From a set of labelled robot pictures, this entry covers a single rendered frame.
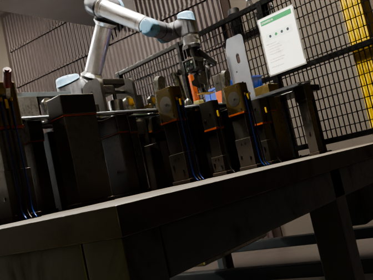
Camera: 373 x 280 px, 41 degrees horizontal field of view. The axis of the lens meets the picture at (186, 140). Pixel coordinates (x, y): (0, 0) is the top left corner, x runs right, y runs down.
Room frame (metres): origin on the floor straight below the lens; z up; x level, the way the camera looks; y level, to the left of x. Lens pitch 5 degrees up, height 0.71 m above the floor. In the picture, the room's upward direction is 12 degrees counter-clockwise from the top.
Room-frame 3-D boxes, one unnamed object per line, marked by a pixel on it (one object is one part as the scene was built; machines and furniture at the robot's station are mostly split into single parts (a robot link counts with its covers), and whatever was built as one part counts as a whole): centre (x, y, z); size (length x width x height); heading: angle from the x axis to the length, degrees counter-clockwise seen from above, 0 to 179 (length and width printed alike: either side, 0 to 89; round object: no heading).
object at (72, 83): (2.41, 0.50, 1.27); 0.13 x 0.12 x 0.14; 149
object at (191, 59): (2.18, -0.11, 1.22); 0.09 x 0.08 x 0.12; 136
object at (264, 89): (2.31, -0.41, 0.88); 0.08 x 0.08 x 0.36; 46
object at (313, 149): (2.04, -0.51, 0.84); 0.05 x 0.05 x 0.29; 46
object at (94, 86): (2.08, 0.27, 0.94); 0.18 x 0.13 x 0.49; 136
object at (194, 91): (2.38, -0.09, 0.95); 0.03 x 0.01 x 0.50; 136
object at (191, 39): (2.18, -0.12, 1.30); 0.08 x 0.08 x 0.05
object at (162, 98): (1.78, 0.02, 0.87); 0.12 x 0.07 x 0.35; 46
